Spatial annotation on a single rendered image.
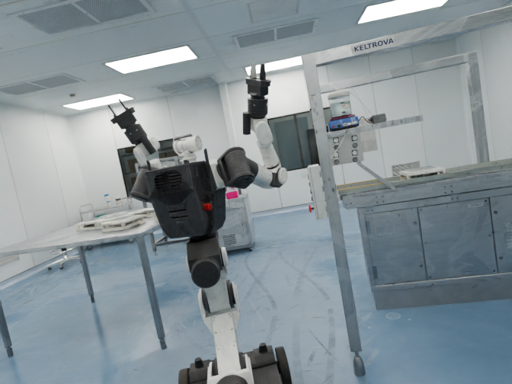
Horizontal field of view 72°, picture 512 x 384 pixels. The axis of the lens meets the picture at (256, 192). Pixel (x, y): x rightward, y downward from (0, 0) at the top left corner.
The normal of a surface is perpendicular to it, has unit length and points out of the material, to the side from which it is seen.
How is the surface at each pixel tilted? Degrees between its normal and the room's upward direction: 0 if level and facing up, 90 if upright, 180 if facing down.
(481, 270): 90
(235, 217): 89
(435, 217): 90
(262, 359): 46
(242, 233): 90
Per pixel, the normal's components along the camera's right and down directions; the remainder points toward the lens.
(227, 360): -0.08, -0.76
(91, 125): -0.07, 0.11
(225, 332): -0.04, -0.58
